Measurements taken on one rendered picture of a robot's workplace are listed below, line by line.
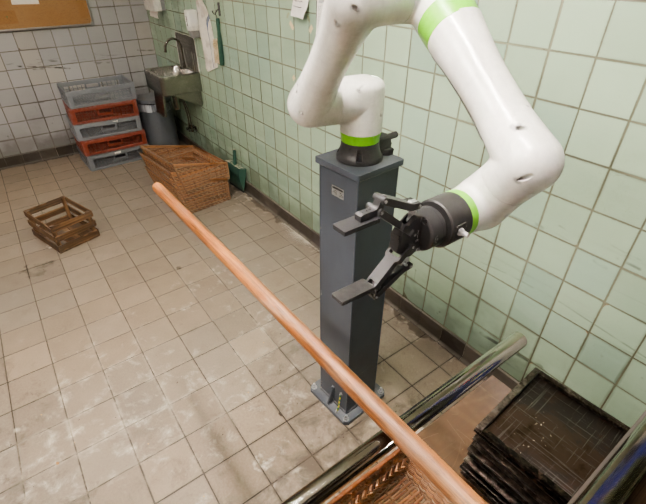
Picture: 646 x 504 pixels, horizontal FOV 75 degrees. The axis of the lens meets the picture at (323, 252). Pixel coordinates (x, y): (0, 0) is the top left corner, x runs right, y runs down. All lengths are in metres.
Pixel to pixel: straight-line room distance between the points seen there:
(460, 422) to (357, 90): 1.02
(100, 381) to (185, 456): 0.65
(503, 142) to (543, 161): 0.07
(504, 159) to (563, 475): 0.71
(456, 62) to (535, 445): 0.86
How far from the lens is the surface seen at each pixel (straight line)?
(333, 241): 1.50
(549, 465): 1.17
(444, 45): 0.91
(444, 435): 1.40
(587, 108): 1.66
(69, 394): 2.48
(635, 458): 0.42
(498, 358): 0.80
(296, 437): 2.04
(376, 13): 0.93
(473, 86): 0.86
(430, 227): 0.74
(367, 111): 1.29
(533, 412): 1.24
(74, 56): 5.18
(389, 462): 1.17
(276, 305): 0.79
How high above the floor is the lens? 1.73
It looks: 35 degrees down
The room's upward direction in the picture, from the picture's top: straight up
